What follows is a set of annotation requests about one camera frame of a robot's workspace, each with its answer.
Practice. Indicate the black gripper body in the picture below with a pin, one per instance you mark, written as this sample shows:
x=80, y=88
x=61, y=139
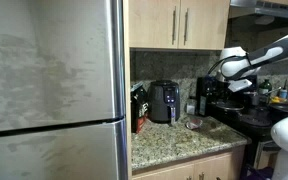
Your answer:
x=212, y=89

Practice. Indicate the door metal handle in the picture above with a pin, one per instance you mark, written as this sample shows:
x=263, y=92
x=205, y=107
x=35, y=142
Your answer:
x=173, y=25
x=186, y=26

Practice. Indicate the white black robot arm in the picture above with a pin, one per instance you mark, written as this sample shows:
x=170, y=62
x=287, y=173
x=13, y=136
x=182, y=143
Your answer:
x=235, y=64

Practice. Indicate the black air fryer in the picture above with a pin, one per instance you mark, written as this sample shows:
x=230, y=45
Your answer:
x=164, y=101

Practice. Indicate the lower wooden cabinet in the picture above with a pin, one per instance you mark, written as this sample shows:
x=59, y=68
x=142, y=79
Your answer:
x=221, y=165

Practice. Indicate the black pot on stove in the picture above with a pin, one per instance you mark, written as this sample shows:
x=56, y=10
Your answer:
x=229, y=106

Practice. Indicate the small grey canister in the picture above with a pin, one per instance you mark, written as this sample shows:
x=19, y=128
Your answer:
x=191, y=107

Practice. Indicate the small glass bowl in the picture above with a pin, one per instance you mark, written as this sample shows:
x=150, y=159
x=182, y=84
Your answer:
x=194, y=124

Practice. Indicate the dark green bottle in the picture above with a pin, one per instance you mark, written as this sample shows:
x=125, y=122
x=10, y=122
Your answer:
x=265, y=88

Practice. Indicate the black pan on stove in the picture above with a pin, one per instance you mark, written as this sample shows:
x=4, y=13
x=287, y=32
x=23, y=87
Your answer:
x=254, y=120

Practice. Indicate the black stove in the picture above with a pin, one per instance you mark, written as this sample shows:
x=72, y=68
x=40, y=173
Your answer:
x=262, y=150

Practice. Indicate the black protein powder bag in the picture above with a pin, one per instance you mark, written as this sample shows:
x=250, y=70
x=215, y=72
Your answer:
x=139, y=107

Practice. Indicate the range hood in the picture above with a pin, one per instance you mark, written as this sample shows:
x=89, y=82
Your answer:
x=276, y=8

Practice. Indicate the stainless steel refrigerator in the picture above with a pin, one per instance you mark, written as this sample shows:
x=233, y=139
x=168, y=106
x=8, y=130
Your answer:
x=62, y=90

